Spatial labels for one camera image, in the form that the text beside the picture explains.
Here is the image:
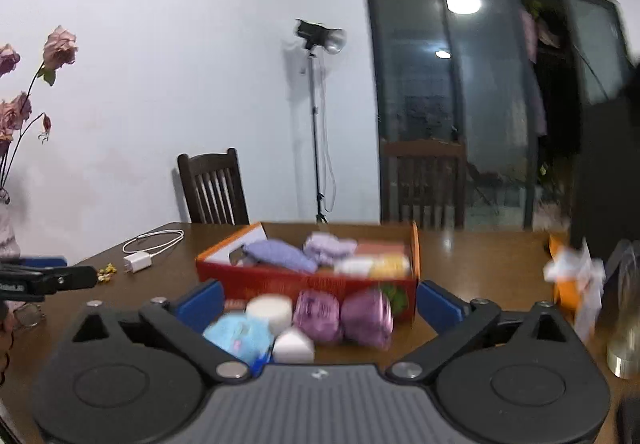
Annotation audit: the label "purple knitted cloth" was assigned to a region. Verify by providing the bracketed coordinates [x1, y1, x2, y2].
[304, 232, 358, 267]

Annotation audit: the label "white paper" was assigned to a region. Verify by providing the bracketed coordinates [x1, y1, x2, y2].
[544, 239, 607, 342]

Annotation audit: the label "purple fabric pouch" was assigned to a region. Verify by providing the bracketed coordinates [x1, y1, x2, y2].
[242, 240, 318, 273]

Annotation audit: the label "eyeglasses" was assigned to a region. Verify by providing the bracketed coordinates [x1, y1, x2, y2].
[10, 304, 46, 329]

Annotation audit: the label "dried pink rose bouquet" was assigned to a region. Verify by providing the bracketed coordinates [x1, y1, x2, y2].
[0, 25, 79, 205]

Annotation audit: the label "clear glass cup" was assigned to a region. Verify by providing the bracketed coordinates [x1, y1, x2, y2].
[606, 239, 640, 380]

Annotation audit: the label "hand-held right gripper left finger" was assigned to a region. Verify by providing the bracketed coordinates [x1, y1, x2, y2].
[74, 280, 253, 382]

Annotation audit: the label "hanging clothes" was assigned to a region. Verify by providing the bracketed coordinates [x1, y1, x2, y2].
[520, 4, 561, 135]

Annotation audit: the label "white round sponge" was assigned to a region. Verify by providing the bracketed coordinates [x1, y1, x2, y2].
[245, 295, 293, 335]

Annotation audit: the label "blue plush toy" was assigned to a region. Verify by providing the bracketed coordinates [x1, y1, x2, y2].
[202, 314, 275, 367]

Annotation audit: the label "sliding glass door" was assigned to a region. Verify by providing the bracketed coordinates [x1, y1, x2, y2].
[364, 0, 636, 232]

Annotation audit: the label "dark wooden chair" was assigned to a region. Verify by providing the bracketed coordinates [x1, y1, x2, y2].
[382, 139, 468, 231]
[177, 148, 250, 225]

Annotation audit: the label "dark wooden chair back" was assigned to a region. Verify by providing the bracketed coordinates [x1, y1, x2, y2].
[382, 139, 468, 231]

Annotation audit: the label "pale pink ceramic vase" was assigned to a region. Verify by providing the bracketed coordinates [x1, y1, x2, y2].
[0, 204, 21, 257]

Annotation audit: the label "white cable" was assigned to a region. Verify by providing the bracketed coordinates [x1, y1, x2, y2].
[122, 230, 185, 255]

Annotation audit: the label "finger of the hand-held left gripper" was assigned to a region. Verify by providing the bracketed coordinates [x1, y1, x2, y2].
[17, 255, 68, 269]
[42, 265, 98, 295]

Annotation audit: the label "studio light on stand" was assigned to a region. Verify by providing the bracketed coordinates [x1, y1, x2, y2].
[295, 18, 347, 225]

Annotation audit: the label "white triangular sponge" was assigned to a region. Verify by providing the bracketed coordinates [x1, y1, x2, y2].
[271, 328, 316, 365]

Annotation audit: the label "white charger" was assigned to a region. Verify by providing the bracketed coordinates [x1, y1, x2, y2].
[123, 251, 152, 275]

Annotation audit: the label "red cardboard box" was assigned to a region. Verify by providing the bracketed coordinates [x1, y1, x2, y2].
[195, 221, 421, 323]

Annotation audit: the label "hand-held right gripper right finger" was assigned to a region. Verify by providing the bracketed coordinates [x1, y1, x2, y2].
[389, 280, 571, 382]

